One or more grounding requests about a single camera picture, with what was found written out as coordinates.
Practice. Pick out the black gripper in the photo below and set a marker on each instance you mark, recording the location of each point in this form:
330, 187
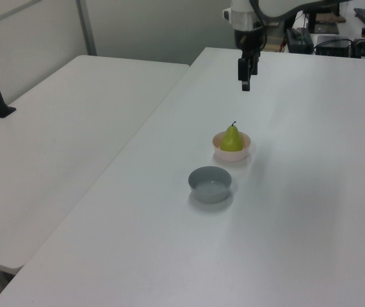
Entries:
248, 40

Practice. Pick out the green pear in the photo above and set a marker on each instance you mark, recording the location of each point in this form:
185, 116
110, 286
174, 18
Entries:
231, 140

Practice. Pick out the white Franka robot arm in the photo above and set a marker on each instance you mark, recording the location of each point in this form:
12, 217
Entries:
243, 12

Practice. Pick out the pink plastic bowl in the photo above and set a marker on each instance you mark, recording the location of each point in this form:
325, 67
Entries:
232, 155

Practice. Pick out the grey plastic bowl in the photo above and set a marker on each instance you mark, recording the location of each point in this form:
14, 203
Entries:
209, 185

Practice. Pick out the black box with green light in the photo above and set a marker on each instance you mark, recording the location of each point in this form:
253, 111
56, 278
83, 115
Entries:
299, 40

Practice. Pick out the black monitor stand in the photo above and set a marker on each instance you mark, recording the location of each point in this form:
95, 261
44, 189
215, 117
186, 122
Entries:
321, 24

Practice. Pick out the black electronics box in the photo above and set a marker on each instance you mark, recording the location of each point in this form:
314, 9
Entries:
333, 46

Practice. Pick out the white side table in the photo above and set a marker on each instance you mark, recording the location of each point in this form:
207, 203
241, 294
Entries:
57, 153

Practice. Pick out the grey partition post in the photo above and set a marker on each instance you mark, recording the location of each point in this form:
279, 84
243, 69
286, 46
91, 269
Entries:
86, 27

